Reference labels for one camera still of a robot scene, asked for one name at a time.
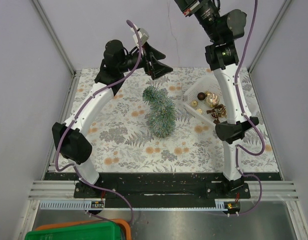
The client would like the dark brown bauble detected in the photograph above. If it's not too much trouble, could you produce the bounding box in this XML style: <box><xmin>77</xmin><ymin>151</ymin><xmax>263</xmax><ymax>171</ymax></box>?
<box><xmin>197</xmin><ymin>92</ymin><xmax>206</xmax><ymax>101</ymax></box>

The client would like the green plastic bin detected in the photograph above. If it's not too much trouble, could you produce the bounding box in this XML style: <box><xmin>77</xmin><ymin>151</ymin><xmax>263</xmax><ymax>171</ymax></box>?
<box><xmin>24</xmin><ymin>222</ymin><xmax>122</xmax><ymax>240</ymax></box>

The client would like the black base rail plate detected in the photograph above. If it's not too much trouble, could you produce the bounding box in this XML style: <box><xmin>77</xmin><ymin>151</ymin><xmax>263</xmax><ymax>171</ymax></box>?
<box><xmin>43</xmin><ymin>170</ymin><xmax>252</xmax><ymax>208</ymax></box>

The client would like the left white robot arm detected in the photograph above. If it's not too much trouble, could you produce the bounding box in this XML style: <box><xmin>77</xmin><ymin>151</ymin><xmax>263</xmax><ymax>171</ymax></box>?
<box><xmin>52</xmin><ymin>39</ymin><xmax>173</xmax><ymax>198</ymax></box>

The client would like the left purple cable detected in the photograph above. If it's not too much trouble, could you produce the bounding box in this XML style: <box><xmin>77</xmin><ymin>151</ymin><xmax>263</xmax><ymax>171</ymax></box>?
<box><xmin>54</xmin><ymin>19</ymin><xmax>144</xmax><ymax>222</ymax></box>

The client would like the white slotted cable duct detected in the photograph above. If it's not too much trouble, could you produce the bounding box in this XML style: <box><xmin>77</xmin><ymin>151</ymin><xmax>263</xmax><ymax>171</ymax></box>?
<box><xmin>39</xmin><ymin>200</ymin><xmax>105</xmax><ymax>211</ymax></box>

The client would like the small gold bauble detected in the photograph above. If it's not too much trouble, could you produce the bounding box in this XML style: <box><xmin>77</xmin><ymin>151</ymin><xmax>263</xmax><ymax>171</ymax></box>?
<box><xmin>191</xmin><ymin>100</ymin><xmax>198</xmax><ymax>108</ymax></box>

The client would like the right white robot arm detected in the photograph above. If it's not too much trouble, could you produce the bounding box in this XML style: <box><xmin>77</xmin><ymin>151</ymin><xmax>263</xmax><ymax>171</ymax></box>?
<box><xmin>176</xmin><ymin>0</ymin><xmax>259</xmax><ymax>198</ymax></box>

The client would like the large gold striped bauble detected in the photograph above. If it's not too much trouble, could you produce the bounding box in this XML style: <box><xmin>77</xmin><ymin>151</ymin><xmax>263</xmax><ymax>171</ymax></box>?
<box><xmin>206</xmin><ymin>93</ymin><xmax>220</xmax><ymax>108</ymax></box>

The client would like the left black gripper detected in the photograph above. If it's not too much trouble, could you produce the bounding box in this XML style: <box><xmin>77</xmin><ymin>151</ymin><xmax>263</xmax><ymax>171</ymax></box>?
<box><xmin>119</xmin><ymin>42</ymin><xmax>173</xmax><ymax>80</ymax></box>

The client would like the small frosted christmas tree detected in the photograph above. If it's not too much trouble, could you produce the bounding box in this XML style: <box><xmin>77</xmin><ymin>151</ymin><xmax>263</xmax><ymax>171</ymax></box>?
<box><xmin>142</xmin><ymin>85</ymin><xmax>176</xmax><ymax>139</ymax></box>

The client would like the floral patterned mat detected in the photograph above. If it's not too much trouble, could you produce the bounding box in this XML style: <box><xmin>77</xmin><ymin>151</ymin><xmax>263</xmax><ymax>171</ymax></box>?
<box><xmin>55</xmin><ymin>66</ymin><xmax>280</xmax><ymax>173</ymax></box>

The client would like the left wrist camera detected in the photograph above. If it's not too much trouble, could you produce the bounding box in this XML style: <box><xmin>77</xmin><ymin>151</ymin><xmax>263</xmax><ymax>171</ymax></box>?
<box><xmin>133</xmin><ymin>28</ymin><xmax>149</xmax><ymax>48</ymax></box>

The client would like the white plastic basket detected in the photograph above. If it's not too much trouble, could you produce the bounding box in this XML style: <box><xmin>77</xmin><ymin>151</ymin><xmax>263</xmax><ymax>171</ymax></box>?
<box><xmin>181</xmin><ymin>74</ymin><xmax>254</xmax><ymax>126</ymax></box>

